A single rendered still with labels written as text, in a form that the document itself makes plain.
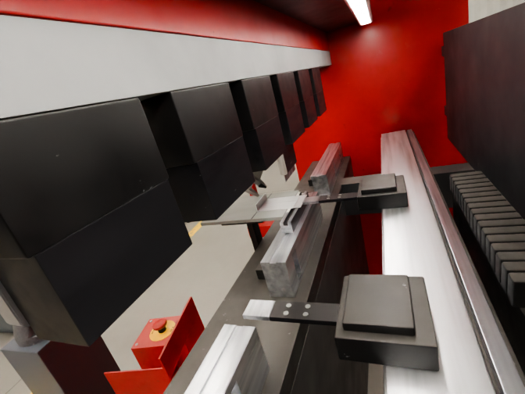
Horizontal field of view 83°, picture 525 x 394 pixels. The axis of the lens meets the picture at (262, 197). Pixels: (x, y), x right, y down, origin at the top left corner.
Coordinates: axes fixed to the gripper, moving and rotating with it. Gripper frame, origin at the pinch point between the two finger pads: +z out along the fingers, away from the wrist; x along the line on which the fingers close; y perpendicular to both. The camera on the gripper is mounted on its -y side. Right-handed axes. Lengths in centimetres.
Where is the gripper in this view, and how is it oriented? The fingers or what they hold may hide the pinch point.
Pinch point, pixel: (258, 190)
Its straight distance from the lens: 87.0
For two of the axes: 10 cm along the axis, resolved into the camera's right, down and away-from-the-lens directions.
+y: 5.3, -6.6, -5.3
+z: 7.8, 6.3, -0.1
